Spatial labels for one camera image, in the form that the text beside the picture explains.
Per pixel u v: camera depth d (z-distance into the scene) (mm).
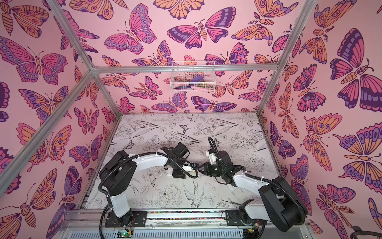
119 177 473
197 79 950
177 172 798
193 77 968
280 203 423
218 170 730
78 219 764
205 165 794
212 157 810
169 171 895
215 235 700
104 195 519
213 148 799
